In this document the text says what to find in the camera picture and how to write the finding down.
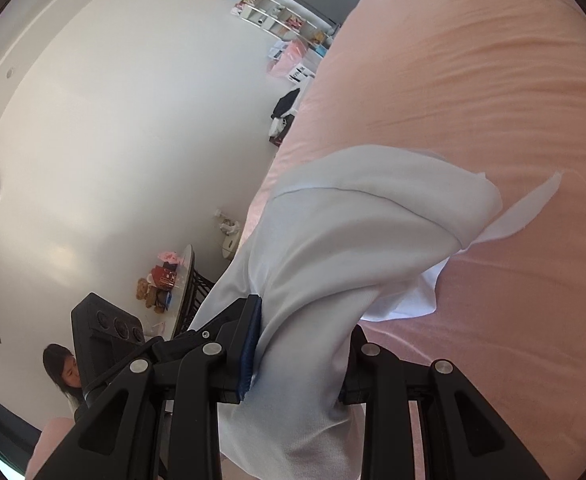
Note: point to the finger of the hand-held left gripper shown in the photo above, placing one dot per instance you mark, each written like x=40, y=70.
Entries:
x=198, y=334

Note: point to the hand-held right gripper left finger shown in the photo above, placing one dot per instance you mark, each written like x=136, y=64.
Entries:
x=253, y=350

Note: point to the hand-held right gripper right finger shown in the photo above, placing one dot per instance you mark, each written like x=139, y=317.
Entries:
x=373, y=375

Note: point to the white shirt with navy trim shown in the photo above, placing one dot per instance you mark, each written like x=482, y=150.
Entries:
x=363, y=240

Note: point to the black chair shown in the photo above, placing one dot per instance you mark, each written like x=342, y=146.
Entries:
x=203, y=300

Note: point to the white round table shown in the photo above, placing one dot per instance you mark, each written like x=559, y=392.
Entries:
x=183, y=295

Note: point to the person's head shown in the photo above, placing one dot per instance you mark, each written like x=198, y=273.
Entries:
x=60, y=367

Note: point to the brown teddy bear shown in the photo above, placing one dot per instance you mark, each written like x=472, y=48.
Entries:
x=144, y=292

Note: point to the red box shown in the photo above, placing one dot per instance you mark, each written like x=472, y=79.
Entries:
x=164, y=277

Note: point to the white bin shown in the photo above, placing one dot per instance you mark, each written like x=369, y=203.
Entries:
x=229, y=237

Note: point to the dark bag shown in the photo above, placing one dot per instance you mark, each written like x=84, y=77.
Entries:
x=285, y=110

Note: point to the pink shopping bag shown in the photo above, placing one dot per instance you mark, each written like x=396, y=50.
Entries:
x=293, y=60

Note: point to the white shelf rack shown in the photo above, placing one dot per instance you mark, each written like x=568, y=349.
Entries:
x=283, y=17

